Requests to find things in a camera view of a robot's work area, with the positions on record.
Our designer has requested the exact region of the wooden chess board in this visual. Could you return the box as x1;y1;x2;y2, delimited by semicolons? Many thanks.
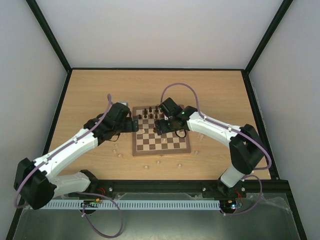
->
132;105;191;157

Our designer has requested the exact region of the black right frame post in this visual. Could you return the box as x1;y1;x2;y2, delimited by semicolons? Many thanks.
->
244;0;293;75

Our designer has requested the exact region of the black frame post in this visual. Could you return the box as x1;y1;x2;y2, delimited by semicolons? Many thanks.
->
244;0;293;75
26;0;72;73

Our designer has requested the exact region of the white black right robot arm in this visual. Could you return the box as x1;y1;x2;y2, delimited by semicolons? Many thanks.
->
155;103;269;196

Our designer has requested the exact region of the black left frame post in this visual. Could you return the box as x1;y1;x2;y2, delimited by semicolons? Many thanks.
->
26;0;72;73

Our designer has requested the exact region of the light blue slotted cable duct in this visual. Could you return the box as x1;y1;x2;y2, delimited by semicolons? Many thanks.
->
43;199;220;211

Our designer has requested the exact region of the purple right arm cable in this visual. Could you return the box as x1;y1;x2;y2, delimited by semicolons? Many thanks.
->
160;82;273;217

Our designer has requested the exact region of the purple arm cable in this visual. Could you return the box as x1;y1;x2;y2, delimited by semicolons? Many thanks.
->
13;93;125;238
160;82;273;217

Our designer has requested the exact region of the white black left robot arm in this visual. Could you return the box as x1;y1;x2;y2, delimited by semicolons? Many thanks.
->
13;102;139;210

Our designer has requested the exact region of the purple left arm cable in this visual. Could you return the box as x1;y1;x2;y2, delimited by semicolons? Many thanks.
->
13;93;125;238

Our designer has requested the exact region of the black front mounting rail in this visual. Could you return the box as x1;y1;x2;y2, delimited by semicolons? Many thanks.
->
24;178;291;200

